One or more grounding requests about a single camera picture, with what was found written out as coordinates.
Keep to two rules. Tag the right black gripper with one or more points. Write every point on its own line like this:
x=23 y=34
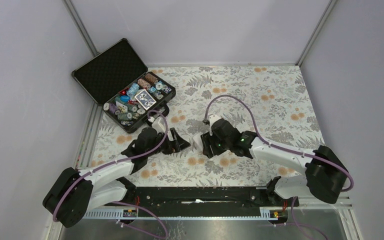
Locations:
x=208 y=139

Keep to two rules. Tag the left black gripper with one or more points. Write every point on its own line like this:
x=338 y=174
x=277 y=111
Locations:
x=176 y=146

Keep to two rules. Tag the white remote control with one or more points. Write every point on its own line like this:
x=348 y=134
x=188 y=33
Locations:
x=199 y=141

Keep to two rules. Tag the black poker chip case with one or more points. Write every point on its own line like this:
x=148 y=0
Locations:
x=112 y=72

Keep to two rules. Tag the floral table mat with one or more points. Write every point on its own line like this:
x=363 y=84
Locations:
x=271 y=99

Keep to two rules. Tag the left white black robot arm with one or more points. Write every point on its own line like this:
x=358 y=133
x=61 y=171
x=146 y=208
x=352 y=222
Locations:
x=75 y=192

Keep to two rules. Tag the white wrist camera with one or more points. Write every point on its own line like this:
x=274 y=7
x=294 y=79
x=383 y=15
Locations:
x=158 y=123
x=211 y=119

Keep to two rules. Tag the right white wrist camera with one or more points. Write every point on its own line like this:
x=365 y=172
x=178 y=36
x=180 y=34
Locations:
x=211 y=119

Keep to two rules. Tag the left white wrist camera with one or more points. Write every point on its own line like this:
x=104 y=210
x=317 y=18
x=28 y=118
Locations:
x=158 y=123

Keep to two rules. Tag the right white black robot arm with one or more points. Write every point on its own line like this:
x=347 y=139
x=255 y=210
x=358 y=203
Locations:
x=321 y=173

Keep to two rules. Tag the playing card deck box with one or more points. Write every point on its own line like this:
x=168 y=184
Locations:
x=145 y=99

